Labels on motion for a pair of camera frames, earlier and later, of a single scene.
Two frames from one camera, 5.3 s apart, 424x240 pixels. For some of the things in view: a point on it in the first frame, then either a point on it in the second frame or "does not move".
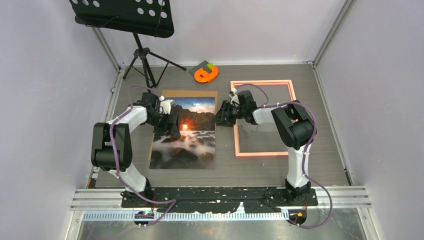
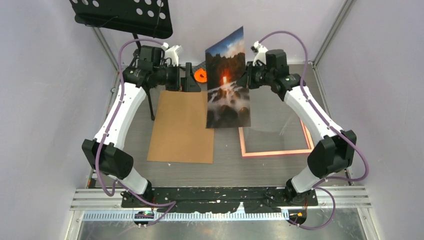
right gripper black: [220, 118] → [247, 78]
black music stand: [151, 18] does not move
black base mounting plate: [203, 200] does not move
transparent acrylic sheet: [264, 137] does not move
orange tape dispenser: [202, 76] does not move
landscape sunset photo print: [195, 149] → [227, 103]
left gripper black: [173, 129] → [188, 83]
